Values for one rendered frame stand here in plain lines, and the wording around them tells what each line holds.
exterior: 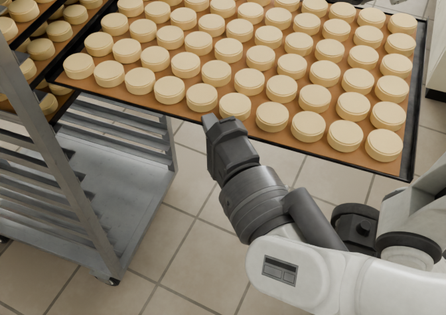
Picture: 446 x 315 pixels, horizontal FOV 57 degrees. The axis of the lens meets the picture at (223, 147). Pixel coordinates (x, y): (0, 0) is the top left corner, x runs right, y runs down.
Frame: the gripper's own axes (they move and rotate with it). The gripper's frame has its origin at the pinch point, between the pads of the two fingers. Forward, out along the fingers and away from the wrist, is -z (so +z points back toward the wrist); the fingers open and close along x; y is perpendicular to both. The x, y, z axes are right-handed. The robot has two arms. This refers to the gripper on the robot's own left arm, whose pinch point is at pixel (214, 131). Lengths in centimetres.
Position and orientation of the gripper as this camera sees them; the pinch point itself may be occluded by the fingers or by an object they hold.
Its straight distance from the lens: 63.0
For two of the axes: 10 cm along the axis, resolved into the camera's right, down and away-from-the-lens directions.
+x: 0.1, -6.1, -7.9
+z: 4.2, 7.2, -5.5
